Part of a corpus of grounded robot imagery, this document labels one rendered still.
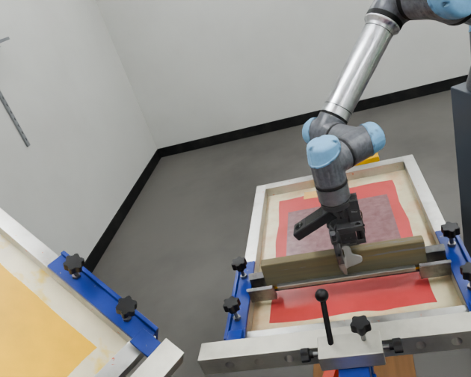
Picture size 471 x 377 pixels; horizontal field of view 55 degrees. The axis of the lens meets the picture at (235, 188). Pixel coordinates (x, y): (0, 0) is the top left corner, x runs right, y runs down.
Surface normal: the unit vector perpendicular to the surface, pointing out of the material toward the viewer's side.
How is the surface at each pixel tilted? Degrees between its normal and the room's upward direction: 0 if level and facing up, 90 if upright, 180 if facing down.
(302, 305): 0
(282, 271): 88
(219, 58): 90
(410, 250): 88
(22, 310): 32
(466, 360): 0
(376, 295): 0
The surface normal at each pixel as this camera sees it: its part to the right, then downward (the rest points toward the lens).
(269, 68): -0.12, 0.50
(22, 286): 0.15, -0.68
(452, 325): -0.30, -0.85
